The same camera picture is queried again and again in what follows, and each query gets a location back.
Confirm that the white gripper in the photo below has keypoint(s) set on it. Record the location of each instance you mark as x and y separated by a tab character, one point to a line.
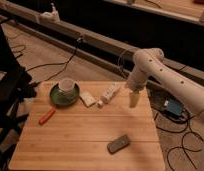
136	82

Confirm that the grey eraser block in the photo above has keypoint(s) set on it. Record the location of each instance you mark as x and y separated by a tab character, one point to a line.
118	144

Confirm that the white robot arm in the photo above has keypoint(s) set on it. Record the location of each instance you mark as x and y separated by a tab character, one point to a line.
149	62

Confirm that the white ceramic cup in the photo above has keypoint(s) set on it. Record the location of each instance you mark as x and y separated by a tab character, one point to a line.
66	86

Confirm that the white tube bottle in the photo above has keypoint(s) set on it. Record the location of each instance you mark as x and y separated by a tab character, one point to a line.
108	94

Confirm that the blue power box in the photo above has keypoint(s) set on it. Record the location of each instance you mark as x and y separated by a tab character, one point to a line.
174	107

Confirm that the white rectangular block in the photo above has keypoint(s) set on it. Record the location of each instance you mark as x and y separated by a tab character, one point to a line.
87	99

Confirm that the green plate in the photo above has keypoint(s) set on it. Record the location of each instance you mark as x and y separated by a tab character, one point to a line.
61	99

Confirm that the orange marker pen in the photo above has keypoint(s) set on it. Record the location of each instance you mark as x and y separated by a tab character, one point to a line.
47	116

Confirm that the grey metal rail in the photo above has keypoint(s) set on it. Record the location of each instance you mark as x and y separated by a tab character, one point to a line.
110	29

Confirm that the white object on rail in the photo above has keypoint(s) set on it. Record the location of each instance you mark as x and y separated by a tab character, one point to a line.
53	15

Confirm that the black chair frame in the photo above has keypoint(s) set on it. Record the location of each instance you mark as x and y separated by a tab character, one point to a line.
14	87

